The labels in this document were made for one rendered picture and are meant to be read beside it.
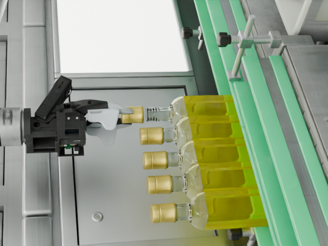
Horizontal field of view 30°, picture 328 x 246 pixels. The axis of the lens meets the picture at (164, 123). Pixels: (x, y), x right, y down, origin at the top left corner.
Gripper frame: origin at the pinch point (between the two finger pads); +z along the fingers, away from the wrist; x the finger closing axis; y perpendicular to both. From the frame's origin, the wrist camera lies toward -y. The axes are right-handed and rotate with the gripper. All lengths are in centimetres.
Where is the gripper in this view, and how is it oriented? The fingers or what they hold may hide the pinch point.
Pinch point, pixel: (125, 114)
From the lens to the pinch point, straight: 123.8
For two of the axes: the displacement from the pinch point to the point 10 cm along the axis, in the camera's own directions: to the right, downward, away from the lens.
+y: 1.2, 8.4, -5.3
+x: 1.4, -5.5, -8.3
